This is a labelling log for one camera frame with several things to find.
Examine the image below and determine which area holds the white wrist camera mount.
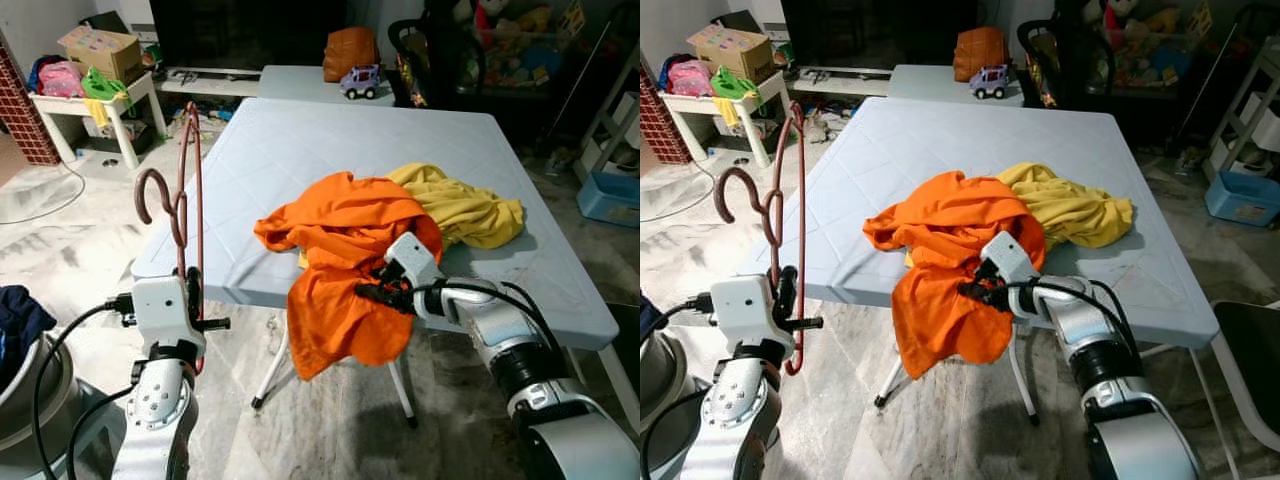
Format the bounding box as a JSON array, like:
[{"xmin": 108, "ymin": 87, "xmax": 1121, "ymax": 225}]
[
  {"xmin": 977, "ymin": 232, "xmax": 1042, "ymax": 323},
  {"xmin": 130, "ymin": 275, "xmax": 207, "ymax": 361},
  {"xmin": 712, "ymin": 275, "xmax": 797, "ymax": 358},
  {"xmin": 384, "ymin": 232, "xmax": 447, "ymax": 323}
]

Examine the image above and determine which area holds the black floor cable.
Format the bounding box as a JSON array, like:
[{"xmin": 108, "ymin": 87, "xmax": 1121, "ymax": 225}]
[
  {"xmin": 640, "ymin": 175, "xmax": 713, "ymax": 223},
  {"xmin": 0, "ymin": 163, "xmax": 87, "ymax": 227}
]

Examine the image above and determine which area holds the black television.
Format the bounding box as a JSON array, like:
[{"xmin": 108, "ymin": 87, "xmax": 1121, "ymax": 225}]
[
  {"xmin": 150, "ymin": 0, "xmax": 348, "ymax": 71},
  {"xmin": 780, "ymin": 0, "xmax": 976, "ymax": 71}
]

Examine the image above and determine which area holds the white side table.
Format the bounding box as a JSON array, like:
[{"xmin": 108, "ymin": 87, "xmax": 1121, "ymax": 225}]
[
  {"xmin": 28, "ymin": 72, "xmax": 169, "ymax": 171},
  {"xmin": 660, "ymin": 72, "xmax": 793, "ymax": 171}
]

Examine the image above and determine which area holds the dark chair white frame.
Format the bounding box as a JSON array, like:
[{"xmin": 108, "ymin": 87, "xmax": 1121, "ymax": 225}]
[{"xmin": 1208, "ymin": 298, "xmax": 1280, "ymax": 453}]

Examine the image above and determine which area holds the toy car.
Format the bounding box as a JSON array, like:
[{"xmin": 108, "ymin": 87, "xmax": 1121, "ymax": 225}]
[
  {"xmin": 968, "ymin": 65, "xmax": 1012, "ymax": 101},
  {"xmin": 340, "ymin": 65, "xmax": 384, "ymax": 101}
]

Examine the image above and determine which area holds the yellow shirt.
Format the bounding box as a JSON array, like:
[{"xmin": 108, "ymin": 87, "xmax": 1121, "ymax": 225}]
[
  {"xmin": 385, "ymin": 162, "xmax": 527, "ymax": 252},
  {"xmin": 996, "ymin": 162, "xmax": 1135, "ymax": 252}
]

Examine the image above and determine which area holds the brown bag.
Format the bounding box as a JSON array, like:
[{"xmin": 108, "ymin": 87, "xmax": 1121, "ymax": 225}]
[
  {"xmin": 953, "ymin": 27, "xmax": 1010, "ymax": 84},
  {"xmin": 322, "ymin": 27, "xmax": 380, "ymax": 84}
]

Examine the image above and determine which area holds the toy bin with plush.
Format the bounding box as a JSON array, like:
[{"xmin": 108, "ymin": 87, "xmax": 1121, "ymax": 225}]
[
  {"xmin": 450, "ymin": 0, "xmax": 593, "ymax": 97},
  {"xmin": 1075, "ymin": 0, "xmax": 1216, "ymax": 93}
]

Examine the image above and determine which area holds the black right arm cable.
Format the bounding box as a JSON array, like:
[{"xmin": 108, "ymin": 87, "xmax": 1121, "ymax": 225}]
[
  {"xmin": 990, "ymin": 278, "xmax": 1151, "ymax": 351},
  {"xmin": 395, "ymin": 278, "xmax": 563, "ymax": 351}
]

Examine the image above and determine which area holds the grey laundry basket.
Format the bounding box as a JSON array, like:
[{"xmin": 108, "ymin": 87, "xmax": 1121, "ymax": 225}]
[{"xmin": 0, "ymin": 335, "xmax": 79, "ymax": 480}]

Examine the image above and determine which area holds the blue plastic basket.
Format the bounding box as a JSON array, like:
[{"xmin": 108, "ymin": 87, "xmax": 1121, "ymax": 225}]
[
  {"xmin": 577, "ymin": 170, "xmax": 641, "ymax": 229},
  {"xmin": 1203, "ymin": 170, "xmax": 1280, "ymax": 229}
]

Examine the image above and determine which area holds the orange shirt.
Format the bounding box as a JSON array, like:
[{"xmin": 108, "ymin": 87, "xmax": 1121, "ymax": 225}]
[
  {"xmin": 863, "ymin": 172, "xmax": 1047, "ymax": 382},
  {"xmin": 253, "ymin": 172, "xmax": 444, "ymax": 382}
]

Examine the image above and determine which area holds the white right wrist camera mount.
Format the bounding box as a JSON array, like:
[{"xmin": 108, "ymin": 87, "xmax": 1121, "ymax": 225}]
[
  {"xmin": 384, "ymin": 232, "xmax": 447, "ymax": 323},
  {"xmin": 977, "ymin": 232, "xmax": 1042, "ymax": 323}
]

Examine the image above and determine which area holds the pink bag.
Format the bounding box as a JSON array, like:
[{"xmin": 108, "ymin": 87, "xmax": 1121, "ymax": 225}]
[
  {"xmin": 37, "ymin": 60, "xmax": 85, "ymax": 99},
  {"xmin": 667, "ymin": 60, "xmax": 714, "ymax": 99}
]

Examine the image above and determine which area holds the navy blue garment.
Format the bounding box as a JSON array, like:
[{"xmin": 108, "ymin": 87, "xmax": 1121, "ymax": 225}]
[{"xmin": 0, "ymin": 285, "xmax": 59, "ymax": 393}]

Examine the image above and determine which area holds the white shelf rack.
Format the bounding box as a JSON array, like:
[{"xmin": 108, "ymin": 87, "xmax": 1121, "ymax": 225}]
[
  {"xmin": 575, "ymin": 40, "xmax": 641, "ymax": 183},
  {"xmin": 1205, "ymin": 40, "xmax": 1280, "ymax": 183}
]

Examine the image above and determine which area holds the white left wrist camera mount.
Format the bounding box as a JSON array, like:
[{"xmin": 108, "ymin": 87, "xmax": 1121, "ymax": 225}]
[
  {"xmin": 712, "ymin": 275, "xmax": 797, "ymax": 358},
  {"xmin": 130, "ymin": 275, "xmax": 207, "ymax": 361}
]

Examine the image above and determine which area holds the red brick pattern panel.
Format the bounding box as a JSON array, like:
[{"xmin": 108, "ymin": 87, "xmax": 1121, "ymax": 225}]
[
  {"xmin": 640, "ymin": 65, "xmax": 693, "ymax": 167},
  {"xmin": 0, "ymin": 40, "xmax": 59, "ymax": 167}
]

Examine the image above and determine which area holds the cardboard box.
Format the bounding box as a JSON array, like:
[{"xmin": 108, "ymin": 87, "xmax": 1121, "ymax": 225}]
[
  {"xmin": 57, "ymin": 25, "xmax": 142, "ymax": 84},
  {"xmin": 686, "ymin": 25, "xmax": 774, "ymax": 84}
]

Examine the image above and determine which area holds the green toy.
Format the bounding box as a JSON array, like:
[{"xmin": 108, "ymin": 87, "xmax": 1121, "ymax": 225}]
[
  {"xmin": 82, "ymin": 67, "xmax": 132, "ymax": 107},
  {"xmin": 712, "ymin": 67, "xmax": 762, "ymax": 105}
]

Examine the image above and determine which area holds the light blue folding table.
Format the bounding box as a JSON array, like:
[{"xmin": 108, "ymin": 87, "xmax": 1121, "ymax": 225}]
[
  {"xmin": 735, "ymin": 96, "xmax": 1223, "ymax": 429},
  {"xmin": 130, "ymin": 96, "xmax": 641, "ymax": 433}
]

